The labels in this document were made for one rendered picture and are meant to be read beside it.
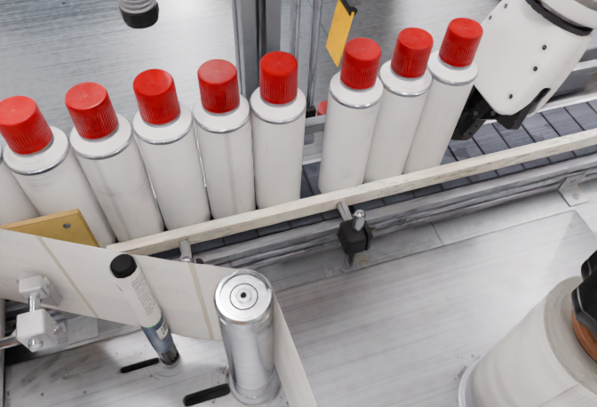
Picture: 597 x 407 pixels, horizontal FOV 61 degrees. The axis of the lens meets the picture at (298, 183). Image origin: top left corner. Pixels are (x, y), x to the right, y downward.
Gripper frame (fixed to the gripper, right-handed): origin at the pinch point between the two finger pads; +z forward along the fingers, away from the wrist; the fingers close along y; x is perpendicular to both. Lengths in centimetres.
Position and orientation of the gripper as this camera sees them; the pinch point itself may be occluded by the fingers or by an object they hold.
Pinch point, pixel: (464, 123)
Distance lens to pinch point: 62.1
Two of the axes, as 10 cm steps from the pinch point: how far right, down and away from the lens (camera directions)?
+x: 8.8, 0.0, 4.7
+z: -3.6, 6.4, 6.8
